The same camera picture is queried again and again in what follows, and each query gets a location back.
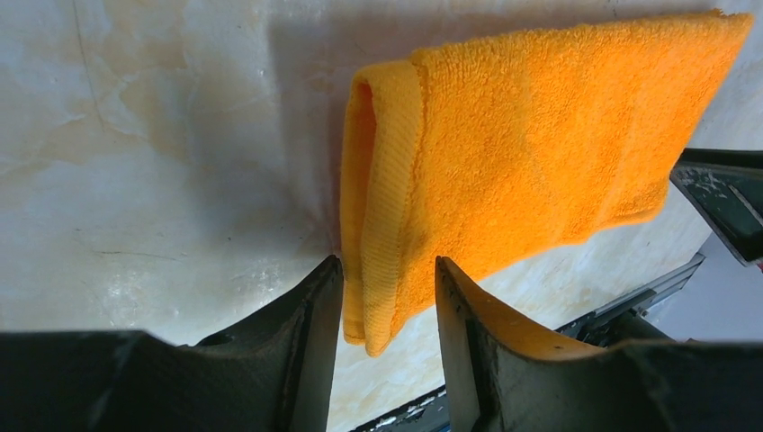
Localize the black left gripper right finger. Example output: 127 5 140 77
435 256 762 431

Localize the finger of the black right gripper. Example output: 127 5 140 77
670 148 762 267

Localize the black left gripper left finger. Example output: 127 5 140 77
1 256 343 431

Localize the orange towel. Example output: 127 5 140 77
339 9 755 356

